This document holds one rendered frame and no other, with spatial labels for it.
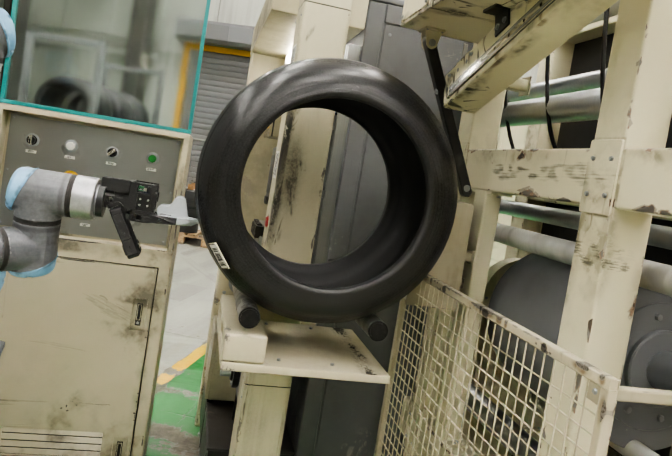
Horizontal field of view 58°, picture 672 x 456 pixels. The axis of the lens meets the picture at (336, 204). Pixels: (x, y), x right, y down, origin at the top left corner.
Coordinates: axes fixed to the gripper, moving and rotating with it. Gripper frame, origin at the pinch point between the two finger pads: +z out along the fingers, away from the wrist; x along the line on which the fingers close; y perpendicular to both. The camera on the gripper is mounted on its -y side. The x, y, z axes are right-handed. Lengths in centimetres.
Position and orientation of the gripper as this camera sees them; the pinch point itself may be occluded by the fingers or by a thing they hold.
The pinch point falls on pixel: (193, 223)
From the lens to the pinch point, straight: 134.9
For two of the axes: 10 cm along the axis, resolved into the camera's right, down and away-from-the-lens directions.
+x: -2.0, -1.0, 9.7
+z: 9.6, 1.6, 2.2
